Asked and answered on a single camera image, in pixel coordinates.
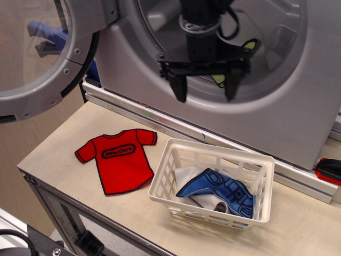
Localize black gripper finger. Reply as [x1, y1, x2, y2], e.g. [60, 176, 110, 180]
[224, 69, 242, 101]
[168, 73, 188, 103]

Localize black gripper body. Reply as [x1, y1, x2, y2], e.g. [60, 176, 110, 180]
[156, 34, 256, 79]

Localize green felt cloth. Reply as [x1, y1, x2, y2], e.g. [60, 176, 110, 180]
[211, 38, 258, 88]

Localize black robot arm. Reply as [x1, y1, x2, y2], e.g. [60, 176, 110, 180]
[156, 1, 257, 102]

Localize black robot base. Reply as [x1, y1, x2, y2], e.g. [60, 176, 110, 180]
[0, 224, 78, 256]

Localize grey toy washing machine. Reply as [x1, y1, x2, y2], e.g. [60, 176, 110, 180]
[95, 1, 340, 169]

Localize white plastic laundry basket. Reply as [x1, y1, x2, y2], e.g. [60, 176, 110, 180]
[149, 139, 274, 230]

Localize red felt t-shirt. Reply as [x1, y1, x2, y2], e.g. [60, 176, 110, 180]
[75, 129, 158, 196]

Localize white felt cloth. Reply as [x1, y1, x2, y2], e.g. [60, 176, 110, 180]
[174, 166, 231, 214]

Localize blue felt pants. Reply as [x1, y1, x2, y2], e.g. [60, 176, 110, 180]
[176, 168, 255, 219]

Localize red and black tool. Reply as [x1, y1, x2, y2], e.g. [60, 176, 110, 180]
[315, 158, 340, 186]

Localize round grey washer door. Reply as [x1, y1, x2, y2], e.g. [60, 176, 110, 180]
[1, 1, 118, 123]

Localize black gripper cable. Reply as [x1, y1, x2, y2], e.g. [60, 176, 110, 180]
[217, 7, 240, 39]

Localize aluminium profile rail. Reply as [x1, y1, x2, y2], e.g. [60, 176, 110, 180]
[82, 82, 340, 204]

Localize blue clamp handle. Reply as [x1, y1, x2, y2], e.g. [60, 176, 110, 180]
[27, 21, 100, 84]

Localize metal table frame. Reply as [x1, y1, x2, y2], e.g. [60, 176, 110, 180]
[19, 168, 173, 255]

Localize black braided cable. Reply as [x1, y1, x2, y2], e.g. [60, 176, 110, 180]
[0, 228, 46, 256]

